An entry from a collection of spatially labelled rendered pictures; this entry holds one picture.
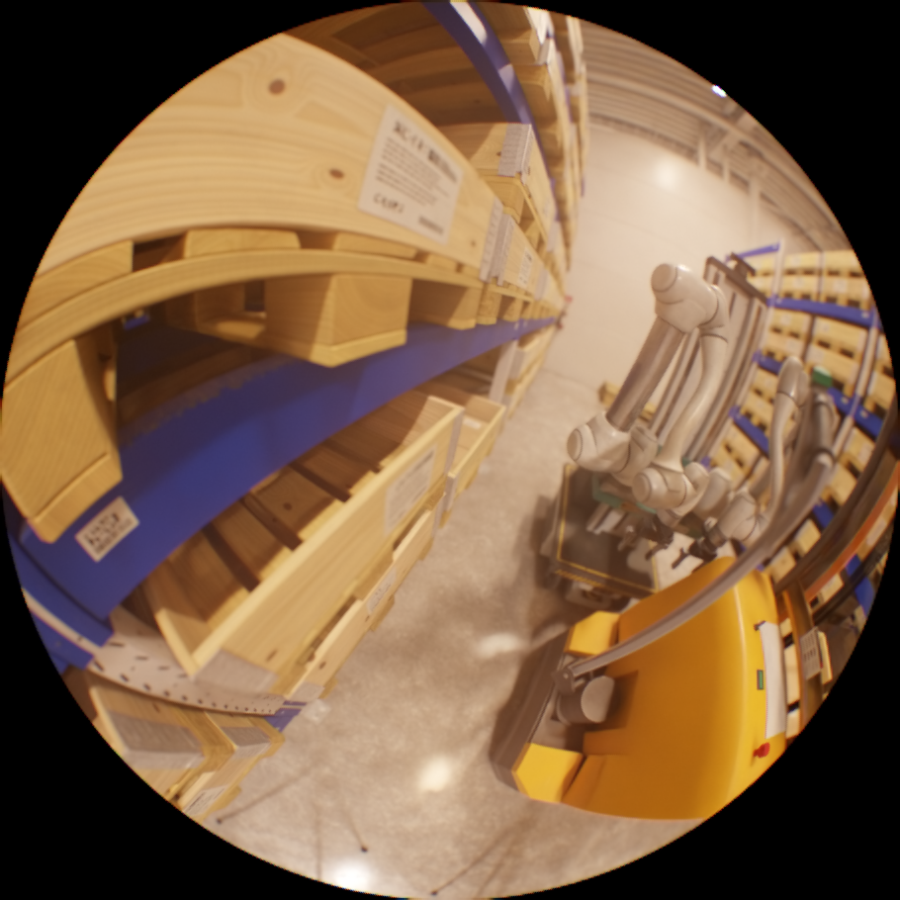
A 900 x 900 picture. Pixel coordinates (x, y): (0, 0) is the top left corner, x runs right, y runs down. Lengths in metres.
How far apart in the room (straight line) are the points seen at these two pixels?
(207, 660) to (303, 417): 0.34
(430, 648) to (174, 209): 1.38
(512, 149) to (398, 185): 0.59
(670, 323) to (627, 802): 1.24
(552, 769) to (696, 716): 0.46
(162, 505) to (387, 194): 0.39
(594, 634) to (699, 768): 0.73
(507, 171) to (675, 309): 0.57
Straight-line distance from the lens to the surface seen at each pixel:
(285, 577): 0.38
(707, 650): 0.93
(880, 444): 1.24
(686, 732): 0.88
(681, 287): 0.79
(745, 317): 1.42
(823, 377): 0.56
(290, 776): 1.43
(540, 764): 1.07
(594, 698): 1.04
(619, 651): 0.84
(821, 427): 0.44
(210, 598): 0.66
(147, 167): 0.23
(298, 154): 0.27
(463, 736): 1.32
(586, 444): 0.90
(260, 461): 0.35
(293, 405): 0.35
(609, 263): 5.93
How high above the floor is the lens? 1.28
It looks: 35 degrees down
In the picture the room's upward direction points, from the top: 12 degrees clockwise
